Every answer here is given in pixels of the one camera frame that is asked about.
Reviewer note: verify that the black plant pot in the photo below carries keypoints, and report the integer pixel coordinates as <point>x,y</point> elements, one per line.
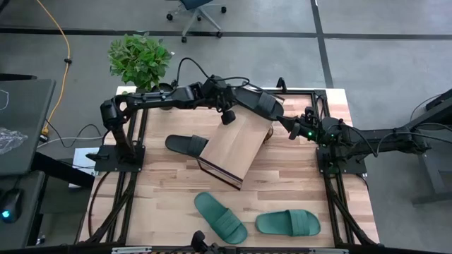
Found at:
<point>163,86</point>

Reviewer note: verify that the black computer mouse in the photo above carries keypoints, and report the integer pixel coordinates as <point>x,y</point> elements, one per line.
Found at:
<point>11,204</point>

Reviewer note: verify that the office chair with wheels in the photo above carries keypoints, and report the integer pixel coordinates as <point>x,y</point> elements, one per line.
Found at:
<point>196,10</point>

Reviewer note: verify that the green leafy tree plant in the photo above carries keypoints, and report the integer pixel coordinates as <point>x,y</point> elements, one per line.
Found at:
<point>139,60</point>

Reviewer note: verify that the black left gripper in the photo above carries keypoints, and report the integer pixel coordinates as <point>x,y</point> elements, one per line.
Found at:
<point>215,91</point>

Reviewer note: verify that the clear plastic bag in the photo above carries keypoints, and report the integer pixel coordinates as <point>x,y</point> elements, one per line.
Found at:
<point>10,139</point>

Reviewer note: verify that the black low desk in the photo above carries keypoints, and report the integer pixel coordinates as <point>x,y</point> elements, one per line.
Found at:
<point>17,233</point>

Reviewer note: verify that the wooden shelf with black frame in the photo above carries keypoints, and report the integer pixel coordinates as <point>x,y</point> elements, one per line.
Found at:
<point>233,148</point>

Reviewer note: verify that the black rubber slide sandal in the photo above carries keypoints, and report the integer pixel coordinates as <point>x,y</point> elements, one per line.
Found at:
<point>185,144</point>
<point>261,102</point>

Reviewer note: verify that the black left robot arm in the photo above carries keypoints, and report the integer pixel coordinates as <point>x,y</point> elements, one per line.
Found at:
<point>159,97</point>

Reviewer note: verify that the black side desk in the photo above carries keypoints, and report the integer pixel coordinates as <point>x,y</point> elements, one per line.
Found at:
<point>28,106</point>

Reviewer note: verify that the white box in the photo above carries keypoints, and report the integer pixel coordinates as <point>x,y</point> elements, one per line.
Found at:
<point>83,158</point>

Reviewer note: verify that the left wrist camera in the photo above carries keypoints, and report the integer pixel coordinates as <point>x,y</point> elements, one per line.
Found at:
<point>228,117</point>

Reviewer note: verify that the black aluminium table frame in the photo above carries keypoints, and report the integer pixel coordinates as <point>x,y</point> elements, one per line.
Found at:
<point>141,123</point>

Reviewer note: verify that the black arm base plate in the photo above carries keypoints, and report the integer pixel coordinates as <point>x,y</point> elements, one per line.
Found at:
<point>106,166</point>
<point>353,167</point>

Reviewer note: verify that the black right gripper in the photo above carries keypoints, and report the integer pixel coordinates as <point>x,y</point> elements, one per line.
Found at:
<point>309,127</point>

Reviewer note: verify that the grey metal stand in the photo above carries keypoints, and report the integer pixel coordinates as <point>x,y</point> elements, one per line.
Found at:
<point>431,176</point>

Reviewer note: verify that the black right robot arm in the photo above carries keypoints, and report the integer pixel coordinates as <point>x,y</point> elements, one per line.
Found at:
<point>370,137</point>

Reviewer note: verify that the green rubber slide sandal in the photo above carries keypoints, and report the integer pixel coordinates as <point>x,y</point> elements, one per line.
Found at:
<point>220,217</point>
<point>287,223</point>

